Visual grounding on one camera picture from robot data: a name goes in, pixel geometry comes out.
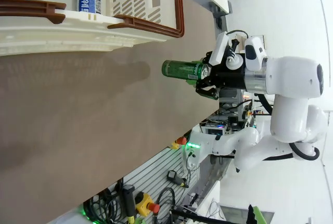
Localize yellow red emergency stop button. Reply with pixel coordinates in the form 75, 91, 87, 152
171, 135, 187, 150
135, 192, 161, 216

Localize black cable bundle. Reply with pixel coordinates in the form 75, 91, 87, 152
82, 181, 124, 224

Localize coiled black cable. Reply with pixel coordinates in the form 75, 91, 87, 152
157, 187, 177, 209

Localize cream basket with brown handles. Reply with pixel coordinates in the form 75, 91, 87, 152
0, 0, 185, 57

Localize black handheld grip device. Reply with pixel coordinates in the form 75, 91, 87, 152
122, 184, 137, 224

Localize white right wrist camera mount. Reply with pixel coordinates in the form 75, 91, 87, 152
209, 31, 245, 71

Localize small black controller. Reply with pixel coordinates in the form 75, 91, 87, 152
166, 170, 188, 189

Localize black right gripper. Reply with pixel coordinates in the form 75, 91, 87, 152
186, 51, 248, 101

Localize black tripod rods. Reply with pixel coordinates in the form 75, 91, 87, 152
170, 205, 228, 224

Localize electronics rack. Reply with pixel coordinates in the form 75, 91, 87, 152
200, 88, 260, 138

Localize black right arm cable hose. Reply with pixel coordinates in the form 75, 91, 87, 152
256, 92, 321, 163

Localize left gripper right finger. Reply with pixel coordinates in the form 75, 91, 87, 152
253, 206, 265, 224

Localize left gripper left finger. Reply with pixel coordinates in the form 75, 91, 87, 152
248, 204, 257, 224

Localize slotted aluminium bench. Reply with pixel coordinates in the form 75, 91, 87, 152
91, 144, 209, 224

